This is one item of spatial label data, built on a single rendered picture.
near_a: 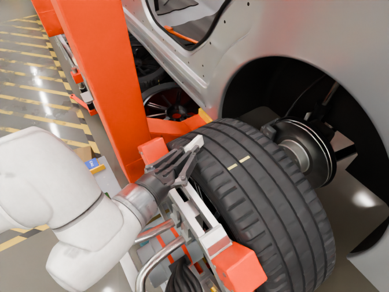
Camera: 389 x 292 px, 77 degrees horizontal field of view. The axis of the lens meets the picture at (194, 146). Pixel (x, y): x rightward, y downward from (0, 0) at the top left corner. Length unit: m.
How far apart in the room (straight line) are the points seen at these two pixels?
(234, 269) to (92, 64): 0.68
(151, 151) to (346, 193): 1.77
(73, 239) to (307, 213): 0.52
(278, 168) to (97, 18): 0.63
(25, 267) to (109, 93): 1.42
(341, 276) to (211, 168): 1.47
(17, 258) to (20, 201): 1.66
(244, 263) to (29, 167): 0.43
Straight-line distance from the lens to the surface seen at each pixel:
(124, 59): 0.87
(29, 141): 0.44
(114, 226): 0.48
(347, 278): 1.97
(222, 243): 0.62
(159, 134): 1.17
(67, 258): 0.48
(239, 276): 0.57
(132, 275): 0.75
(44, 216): 0.46
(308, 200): 0.69
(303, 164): 1.07
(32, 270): 2.01
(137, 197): 0.51
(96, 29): 0.80
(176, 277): 0.69
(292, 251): 0.67
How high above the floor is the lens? 1.70
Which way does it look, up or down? 51 degrees down
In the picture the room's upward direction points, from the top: straight up
